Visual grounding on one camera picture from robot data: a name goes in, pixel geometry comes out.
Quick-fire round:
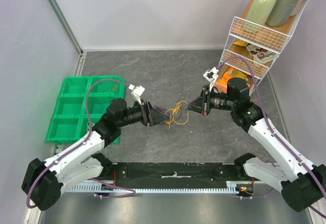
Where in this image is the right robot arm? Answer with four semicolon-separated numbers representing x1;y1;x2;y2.
186;78;325;212

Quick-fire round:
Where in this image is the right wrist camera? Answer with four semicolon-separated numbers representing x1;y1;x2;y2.
203;67;219;92

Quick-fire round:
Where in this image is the yellow snack bag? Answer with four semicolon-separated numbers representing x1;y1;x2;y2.
233;40;249;47

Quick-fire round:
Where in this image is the dark green bottle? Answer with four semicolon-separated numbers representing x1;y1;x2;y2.
266;0;299;27

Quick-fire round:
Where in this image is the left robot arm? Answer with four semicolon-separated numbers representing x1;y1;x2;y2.
21;98;169;211

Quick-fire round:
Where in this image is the green compartment bin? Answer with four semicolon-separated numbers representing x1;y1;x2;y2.
45;75;126;145

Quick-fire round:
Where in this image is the orange snack box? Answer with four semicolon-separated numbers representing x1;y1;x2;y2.
215;67;251;93

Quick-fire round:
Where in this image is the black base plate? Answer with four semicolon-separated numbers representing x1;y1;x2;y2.
97;162;252;189

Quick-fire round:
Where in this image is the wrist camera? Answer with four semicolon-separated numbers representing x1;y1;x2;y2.
203;67;219;92
128;84;145;104

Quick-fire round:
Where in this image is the white wire shelf rack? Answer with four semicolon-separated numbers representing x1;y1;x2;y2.
211;0;308;93

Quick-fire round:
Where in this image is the light green spray bottle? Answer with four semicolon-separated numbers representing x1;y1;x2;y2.
243;0;276;33

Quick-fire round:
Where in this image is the brown cable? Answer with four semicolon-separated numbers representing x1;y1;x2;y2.
103;80;122;94

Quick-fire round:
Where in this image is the aluminium rail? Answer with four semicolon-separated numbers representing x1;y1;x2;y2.
50;142;255;194

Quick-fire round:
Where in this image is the chobani yogurt pack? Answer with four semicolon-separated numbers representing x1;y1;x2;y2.
246;44;279;65

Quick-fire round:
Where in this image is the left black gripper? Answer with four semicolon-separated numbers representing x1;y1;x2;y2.
117;99;169;127

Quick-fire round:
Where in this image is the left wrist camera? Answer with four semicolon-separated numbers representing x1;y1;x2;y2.
128;84;145;104

